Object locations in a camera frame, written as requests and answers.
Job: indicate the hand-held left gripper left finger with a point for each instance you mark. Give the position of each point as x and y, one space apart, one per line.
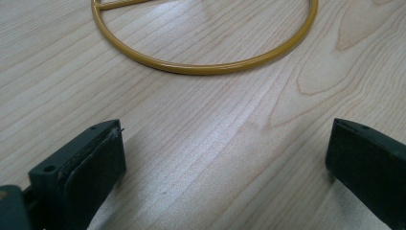
79 179

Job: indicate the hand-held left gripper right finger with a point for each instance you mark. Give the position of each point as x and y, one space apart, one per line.
367 163

